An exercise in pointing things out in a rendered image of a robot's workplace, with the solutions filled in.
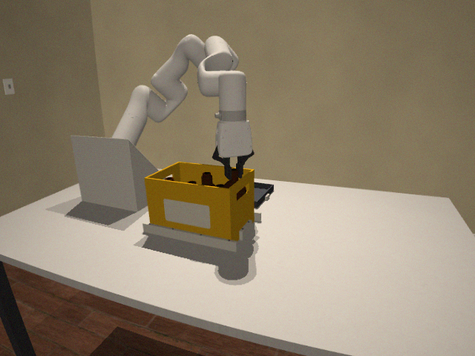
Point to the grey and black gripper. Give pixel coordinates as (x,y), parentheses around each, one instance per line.
(233,139)

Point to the yellow crate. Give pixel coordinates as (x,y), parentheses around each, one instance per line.
(197,208)

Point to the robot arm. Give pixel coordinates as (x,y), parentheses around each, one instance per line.
(218,58)

